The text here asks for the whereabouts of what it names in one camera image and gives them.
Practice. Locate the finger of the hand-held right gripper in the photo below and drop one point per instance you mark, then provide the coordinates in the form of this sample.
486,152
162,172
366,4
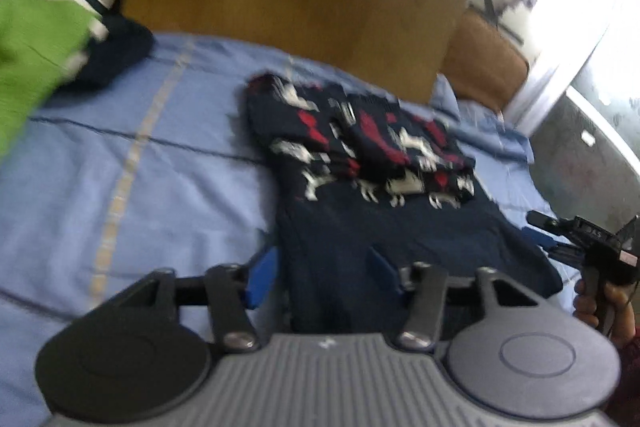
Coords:
555,249
552,223

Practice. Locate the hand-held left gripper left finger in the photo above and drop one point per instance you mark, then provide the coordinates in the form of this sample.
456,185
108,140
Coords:
262,274

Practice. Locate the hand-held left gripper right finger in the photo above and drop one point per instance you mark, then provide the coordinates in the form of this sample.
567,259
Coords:
382,269

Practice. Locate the navy patterned sweater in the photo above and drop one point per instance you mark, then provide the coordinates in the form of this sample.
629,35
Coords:
400,217

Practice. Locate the green striped navy garment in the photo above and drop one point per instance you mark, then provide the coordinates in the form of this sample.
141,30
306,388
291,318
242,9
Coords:
30,52

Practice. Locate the person's right hand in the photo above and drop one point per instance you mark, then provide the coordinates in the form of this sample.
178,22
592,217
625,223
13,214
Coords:
622,314

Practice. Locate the frosted patterned glass panel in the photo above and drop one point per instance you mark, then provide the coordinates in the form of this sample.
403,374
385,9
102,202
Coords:
590,177

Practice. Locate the white label sticker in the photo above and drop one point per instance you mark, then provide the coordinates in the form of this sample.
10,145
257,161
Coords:
587,139

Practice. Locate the blue checked bedsheet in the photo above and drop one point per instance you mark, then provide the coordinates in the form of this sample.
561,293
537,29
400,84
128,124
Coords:
150,187

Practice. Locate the brown cushion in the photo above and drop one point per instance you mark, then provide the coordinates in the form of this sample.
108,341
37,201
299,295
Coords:
480,62

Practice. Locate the black tape strip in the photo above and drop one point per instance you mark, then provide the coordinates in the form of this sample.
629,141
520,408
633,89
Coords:
500,14

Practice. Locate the white window frame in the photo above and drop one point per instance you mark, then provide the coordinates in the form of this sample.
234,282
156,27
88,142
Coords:
555,87

